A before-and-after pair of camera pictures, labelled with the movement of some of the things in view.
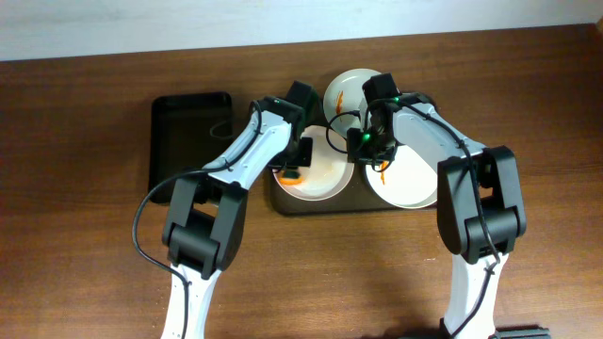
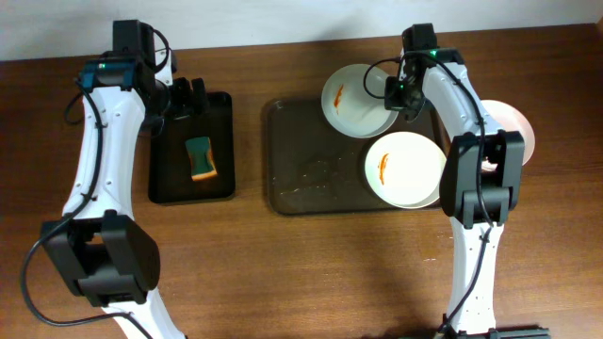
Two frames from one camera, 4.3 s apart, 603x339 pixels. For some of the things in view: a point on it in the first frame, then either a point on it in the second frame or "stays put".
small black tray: x=187 y=133 stays put
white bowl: x=330 y=172 to x=507 y=119
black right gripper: x=369 y=153 to x=405 y=101
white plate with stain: x=345 y=102 stays put
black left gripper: x=300 y=153 to x=184 y=95
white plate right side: x=407 y=183 stays put
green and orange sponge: x=291 y=177 to x=201 y=158
